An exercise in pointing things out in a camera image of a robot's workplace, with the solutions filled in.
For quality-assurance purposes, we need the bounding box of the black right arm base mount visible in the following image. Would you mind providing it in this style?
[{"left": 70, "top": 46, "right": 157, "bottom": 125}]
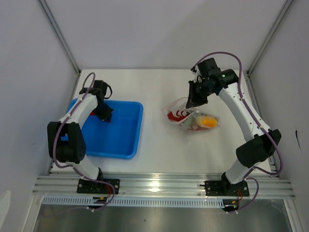
[{"left": 200, "top": 180, "right": 250, "bottom": 197}]

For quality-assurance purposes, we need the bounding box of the red toy lobster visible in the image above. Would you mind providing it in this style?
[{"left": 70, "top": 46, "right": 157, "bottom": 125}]
[{"left": 167, "top": 109, "right": 193, "bottom": 123}]

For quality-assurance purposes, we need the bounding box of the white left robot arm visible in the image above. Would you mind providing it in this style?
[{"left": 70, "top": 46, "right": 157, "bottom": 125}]
[{"left": 47, "top": 80, "right": 113, "bottom": 193}]

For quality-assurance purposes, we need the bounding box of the blue plastic bin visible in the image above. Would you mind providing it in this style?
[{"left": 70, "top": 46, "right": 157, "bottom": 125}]
[{"left": 67, "top": 94, "right": 143, "bottom": 160}]

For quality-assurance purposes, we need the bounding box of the orange yellow toy mango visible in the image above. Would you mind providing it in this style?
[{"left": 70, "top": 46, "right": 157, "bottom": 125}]
[{"left": 196, "top": 116, "right": 218, "bottom": 129}]

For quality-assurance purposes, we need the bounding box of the clear pink zip top bag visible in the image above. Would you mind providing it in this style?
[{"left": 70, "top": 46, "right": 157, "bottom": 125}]
[{"left": 161, "top": 97, "right": 219, "bottom": 131}]

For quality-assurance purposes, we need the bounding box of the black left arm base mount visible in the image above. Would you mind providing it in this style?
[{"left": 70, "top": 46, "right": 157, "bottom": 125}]
[{"left": 76, "top": 179, "right": 120, "bottom": 195}]

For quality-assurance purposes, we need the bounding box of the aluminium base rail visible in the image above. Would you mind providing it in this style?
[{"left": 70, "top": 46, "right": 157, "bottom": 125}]
[{"left": 32, "top": 171, "right": 295, "bottom": 200}]

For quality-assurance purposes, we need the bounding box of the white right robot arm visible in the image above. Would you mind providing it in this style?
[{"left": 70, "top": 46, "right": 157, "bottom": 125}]
[{"left": 186, "top": 58, "right": 281, "bottom": 195}]

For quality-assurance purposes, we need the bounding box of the left aluminium frame post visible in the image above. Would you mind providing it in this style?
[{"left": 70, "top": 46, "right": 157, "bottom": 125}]
[{"left": 37, "top": 0, "right": 81, "bottom": 76}]

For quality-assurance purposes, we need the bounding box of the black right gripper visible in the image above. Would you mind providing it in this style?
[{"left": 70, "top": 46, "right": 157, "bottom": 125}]
[{"left": 186, "top": 80, "right": 215, "bottom": 109}]

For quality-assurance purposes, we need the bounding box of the aluminium frame post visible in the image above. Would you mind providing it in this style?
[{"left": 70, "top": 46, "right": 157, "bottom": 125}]
[
  {"left": 37, "top": 0, "right": 81, "bottom": 76},
  {"left": 246, "top": 0, "right": 296, "bottom": 77}
]

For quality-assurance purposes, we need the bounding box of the right aluminium frame post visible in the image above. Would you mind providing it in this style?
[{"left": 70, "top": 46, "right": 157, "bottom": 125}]
[{"left": 246, "top": 0, "right": 296, "bottom": 77}]

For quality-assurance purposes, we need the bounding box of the slotted white cable duct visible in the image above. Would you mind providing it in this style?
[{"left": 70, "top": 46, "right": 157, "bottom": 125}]
[{"left": 42, "top": 196, "right": 224, "bottom": 208}]

